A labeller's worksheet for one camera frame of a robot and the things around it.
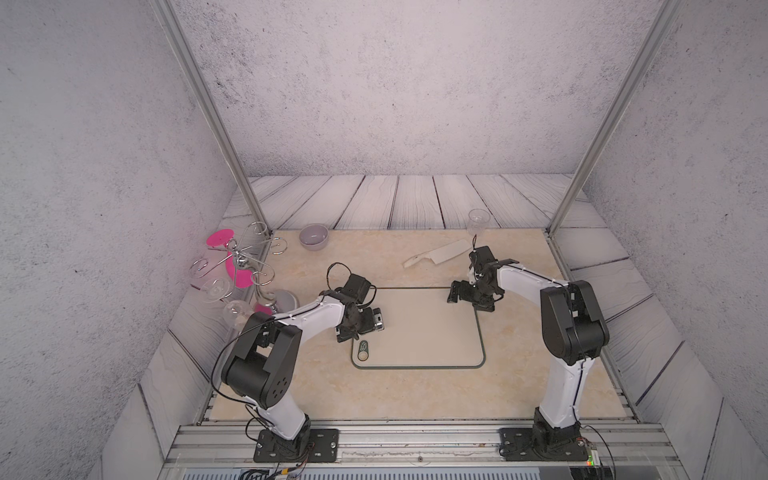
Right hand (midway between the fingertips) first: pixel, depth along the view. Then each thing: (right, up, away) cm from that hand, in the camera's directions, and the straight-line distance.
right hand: (461, 301), depth 98 cm
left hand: (-27, -8, -6) cm, 29 cm away
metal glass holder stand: (-57, +11, -24) cm, 63 cm away
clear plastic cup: (+11, +29, +21) cm, 38 cm away
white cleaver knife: (-4, +15, +16) cm, 22 cm away
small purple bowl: (-52, +22, +17) cm, 59 cm away
